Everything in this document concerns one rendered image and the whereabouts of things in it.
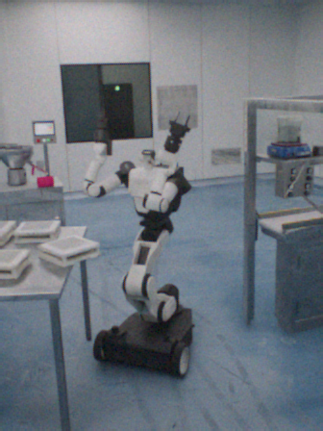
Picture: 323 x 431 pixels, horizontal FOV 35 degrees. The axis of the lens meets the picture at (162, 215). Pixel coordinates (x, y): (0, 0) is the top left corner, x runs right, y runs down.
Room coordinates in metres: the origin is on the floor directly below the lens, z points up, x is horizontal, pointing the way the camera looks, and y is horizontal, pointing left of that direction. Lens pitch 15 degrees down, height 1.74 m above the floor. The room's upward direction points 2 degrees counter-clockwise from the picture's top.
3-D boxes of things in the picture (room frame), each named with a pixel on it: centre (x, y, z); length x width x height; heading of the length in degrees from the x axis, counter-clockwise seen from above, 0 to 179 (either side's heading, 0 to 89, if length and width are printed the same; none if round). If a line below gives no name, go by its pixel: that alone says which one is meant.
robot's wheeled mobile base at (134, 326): (3.08, 0.07, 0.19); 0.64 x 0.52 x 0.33; 157
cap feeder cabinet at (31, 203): (5.11, 1.35, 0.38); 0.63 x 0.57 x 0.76; 107
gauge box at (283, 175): (3.14, -0.84, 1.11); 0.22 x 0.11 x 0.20; 112
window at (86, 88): (7.97, 0.77, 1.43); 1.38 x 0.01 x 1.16; 107
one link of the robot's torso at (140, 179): (3.14, 0.03, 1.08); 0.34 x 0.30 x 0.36; 44
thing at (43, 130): (5.31, 1.19, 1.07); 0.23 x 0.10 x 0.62; 107
